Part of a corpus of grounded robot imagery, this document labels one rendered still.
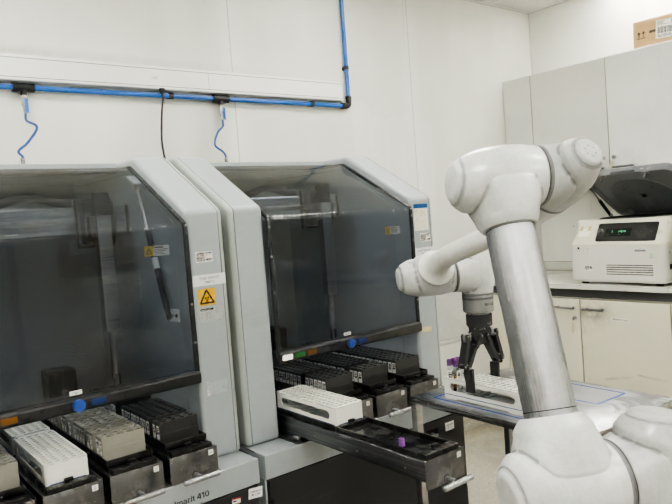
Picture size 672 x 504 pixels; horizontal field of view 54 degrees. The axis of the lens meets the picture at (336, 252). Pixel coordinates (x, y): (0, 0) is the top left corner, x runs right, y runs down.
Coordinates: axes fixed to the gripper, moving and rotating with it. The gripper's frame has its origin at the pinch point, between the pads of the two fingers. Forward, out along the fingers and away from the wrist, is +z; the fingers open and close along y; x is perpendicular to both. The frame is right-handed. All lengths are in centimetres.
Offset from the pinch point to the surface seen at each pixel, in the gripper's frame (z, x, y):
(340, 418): 4.3, 15.5, -40.9
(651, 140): -81, 63, 218
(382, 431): 7.3, 5.5, -34.6
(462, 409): 5.6, -1.3, -10.6
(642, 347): 30, 59, 190
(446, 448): 6.1, -18.7, -34.8
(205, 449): 7, 30, -75
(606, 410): 5.5, -31.2, 12.7
